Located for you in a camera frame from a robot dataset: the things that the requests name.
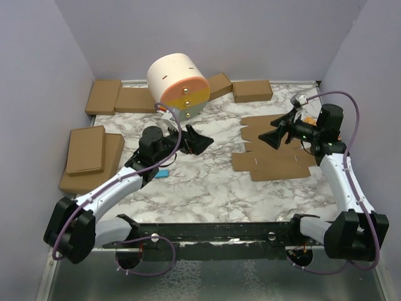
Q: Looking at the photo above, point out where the small blue block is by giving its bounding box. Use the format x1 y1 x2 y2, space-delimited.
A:
155 170 169 179

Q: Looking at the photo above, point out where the cardboard box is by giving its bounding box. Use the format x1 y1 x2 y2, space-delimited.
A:
65 125 106 176
85 80 122 115
231 114 316 181
59 134 125 194
207 73 232 101
115 87 156 114
232 80 273 103

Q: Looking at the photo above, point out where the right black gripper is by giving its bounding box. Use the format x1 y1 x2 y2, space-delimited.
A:
259 107 322 149

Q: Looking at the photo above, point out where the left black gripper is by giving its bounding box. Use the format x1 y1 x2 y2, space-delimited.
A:
154 121 214 164

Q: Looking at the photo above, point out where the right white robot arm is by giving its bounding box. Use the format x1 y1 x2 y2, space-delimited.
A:
259 104 389 262

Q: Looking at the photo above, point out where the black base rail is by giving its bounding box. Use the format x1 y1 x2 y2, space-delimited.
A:
106 214 319 261

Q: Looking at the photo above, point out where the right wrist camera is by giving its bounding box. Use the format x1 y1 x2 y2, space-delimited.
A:
290 93 308 110

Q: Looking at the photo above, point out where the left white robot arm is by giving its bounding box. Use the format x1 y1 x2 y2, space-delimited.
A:
43 125 214 264

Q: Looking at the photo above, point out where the round pastel drawer cabinet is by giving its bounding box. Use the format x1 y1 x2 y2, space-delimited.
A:
147 53 211 122

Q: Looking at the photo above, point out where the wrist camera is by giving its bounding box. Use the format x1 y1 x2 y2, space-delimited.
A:
290 93 308 110
155 105 177 130

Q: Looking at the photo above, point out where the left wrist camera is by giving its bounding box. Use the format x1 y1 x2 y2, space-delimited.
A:
155 105 177 130

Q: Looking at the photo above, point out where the orange paperback book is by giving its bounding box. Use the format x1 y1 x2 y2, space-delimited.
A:
304 117 316 125

